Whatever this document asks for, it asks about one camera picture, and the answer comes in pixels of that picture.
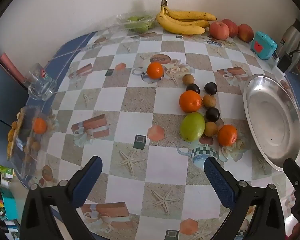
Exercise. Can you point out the clear plastic fruit box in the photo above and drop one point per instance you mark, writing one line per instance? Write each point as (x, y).
(27, 155)

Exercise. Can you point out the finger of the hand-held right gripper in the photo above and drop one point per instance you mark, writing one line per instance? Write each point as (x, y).
(293, 173)

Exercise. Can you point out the clear bag of green fruit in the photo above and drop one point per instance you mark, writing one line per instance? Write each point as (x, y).
(137, 23)

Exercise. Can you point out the pink flat object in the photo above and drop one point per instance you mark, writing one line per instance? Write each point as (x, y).
(10, 63)

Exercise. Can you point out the yellow banana bunch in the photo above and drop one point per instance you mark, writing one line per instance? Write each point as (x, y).
(180, 27)

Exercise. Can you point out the green mango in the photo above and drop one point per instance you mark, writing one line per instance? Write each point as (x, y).
(192, 127)

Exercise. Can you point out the brown longan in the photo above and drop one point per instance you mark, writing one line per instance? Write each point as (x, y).
(210, 128)
(209, 101)
(188, 79)

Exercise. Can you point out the white charger base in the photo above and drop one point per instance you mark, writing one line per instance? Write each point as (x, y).
(275, 60)

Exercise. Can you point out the checkered printed tablecloth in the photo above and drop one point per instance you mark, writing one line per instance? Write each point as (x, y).
(140, 105)

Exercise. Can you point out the dark purple plum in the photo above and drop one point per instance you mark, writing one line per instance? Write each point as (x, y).
(193, 87)
(210, 88)
(212, 114)

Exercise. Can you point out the red apple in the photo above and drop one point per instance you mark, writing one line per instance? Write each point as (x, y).
(246, 32)
(218, 30)
(232, 26)

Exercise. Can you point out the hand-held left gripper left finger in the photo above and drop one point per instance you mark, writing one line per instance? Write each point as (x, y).
(88, 180)

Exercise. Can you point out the black power adapter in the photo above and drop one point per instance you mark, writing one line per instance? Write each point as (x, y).
(284, 63)

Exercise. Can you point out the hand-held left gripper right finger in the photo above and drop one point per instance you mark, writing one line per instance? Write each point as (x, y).
(218, 182)

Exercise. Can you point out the teal plastic box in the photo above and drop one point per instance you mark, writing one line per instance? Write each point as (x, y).
(263, 45)

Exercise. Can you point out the clear glass cup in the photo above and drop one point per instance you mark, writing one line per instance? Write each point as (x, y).
(41, 85)

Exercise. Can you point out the steel thermos jug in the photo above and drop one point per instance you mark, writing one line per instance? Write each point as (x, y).
(292, 40)

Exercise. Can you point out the orange tangerine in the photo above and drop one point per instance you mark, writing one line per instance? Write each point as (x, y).
(227, 135)
(190, 101)
(39, 125)
(155, 70)

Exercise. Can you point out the round metal plate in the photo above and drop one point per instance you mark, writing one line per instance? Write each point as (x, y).
(270, 120)

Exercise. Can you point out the teal plastic bin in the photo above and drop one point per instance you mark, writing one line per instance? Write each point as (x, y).
(10, 206)

